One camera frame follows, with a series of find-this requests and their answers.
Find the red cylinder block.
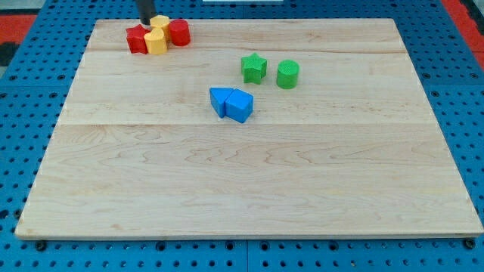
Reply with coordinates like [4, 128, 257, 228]
[169, 19, 191, 46]

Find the blue cube block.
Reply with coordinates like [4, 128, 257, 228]
[225, 89, 254, 123]

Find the blue triangle block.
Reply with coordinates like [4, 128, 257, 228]
[209, 87, 234, 118]

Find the light wooden board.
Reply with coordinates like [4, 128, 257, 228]
[15, 19, 483, 240]

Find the green star block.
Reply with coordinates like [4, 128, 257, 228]
[240, 53, 268, 85]

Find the green cylinder block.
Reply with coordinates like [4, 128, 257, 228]
[276, 60, 299, 89]

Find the yellow heart block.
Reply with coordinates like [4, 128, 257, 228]
[144, 28, 168, 55]

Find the yellow hexagon block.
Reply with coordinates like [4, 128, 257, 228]
[150, 15, 171, 42]

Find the red star block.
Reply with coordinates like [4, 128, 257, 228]
[126, 24, 150, 54]

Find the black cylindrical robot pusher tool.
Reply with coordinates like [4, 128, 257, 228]
[135, 0, 157, 25]

